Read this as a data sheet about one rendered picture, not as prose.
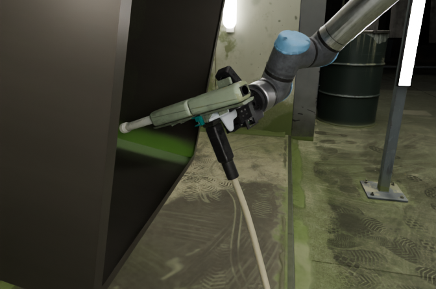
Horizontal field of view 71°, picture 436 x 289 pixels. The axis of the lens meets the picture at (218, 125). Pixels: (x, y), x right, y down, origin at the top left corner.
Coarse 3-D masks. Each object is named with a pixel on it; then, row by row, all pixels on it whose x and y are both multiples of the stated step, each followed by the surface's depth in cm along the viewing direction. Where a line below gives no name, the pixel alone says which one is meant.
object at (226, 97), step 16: (224, 80) 64; (208, 96) 66; (224, 96) 63; (240, 96) 61; (160, 112) 78; (176, 112) 74; (192, 112) 71; (208, 112) 68; (224, 112) 69; (128, 128) 92; (208, 128) 71; (224, 144) 71; (224, 160) 71
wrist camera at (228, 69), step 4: (224, 68) 77; (228, 68) 76; (220, 72) 77; (224, 72) 76; (228, 72) 76; (232, 72) 77; (216, 76) 78; (220, 76) 77; (224, 76) 76; (228, 76) 76; (232, 76) 77; (236, 76) 78; (220, 80) 78; (232, 80) 77; (236, 80) 77; (240, 80) 79
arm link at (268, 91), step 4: (248, 84) 85; (252, 84) 84; (256, 84) 84; (260, 84) 84; (264, 84) 85; (268, 84) 85; (256, 88) 84; (260, 88) 83; (264, 88) 83; (268, 88) 84; (272, 88) 86; (264, 92) 83; (268, 92) 83; (272, 92) 85; (264, 96) 83; (268, 96) 83; (272, 96) 85; (268, 100) 83; (272, 100) 85; (268, 104) 84; (272, 104) 86; (264, 108) 85; (268, 108) 85
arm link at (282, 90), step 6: (264, 72) 90; (264, 78) 89; (270, 78) 88; (270, 84) 86; (276, 84) 88; (282, 84) 88; (288, 84) 88; (276, 90) 87; (282, 90) 89; (288, 90) 92; (276, 96) 87; (282, 96) 90; (276, 102) 88
